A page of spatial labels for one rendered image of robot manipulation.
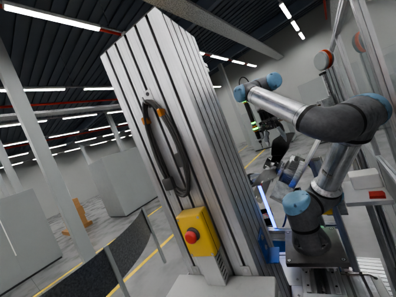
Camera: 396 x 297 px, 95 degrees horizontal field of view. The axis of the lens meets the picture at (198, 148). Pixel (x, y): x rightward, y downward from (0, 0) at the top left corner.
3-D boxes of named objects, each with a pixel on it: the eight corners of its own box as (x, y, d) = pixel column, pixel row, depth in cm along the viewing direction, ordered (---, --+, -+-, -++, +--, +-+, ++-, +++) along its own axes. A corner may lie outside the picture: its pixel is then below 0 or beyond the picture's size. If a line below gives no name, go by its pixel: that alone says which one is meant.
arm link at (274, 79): (266, 92, 79) (253, 99, 90) (286, 85, 82) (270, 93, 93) (260, 75, 79) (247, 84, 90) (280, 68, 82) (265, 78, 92)
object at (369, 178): (378, 178, 140) (374, 165, 139) (384, 187, 127) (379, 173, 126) (350, 182, 150) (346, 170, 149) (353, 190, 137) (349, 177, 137)
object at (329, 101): (330, 105, 156) (327, 96, 156) (336, 104, 149) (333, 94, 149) (319, 110, 156) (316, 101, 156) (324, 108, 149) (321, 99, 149)
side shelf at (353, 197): (380, 181, 142) (379, 177, 141) (395, 204, 113) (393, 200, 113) (342, 185, 156) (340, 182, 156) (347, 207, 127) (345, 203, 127)
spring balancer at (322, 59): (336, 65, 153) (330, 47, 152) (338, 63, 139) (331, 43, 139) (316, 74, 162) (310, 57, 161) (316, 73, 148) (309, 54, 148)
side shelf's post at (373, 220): (401, 290, 139) (367, 191, 135) (403, 295, 136) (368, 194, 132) (394, 290, 142) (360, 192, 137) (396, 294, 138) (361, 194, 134)
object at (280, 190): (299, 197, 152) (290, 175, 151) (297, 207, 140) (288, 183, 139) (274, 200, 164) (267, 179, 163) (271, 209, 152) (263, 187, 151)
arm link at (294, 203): (283, 225, 85) (273, 198, 84) (304, 211, 88) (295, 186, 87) (304, 236, 73) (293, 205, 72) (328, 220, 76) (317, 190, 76)
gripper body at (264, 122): (261, 133, 95) (253, 112, 95) (265, 130, 102) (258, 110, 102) (276, 128, 91) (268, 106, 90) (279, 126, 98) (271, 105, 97)
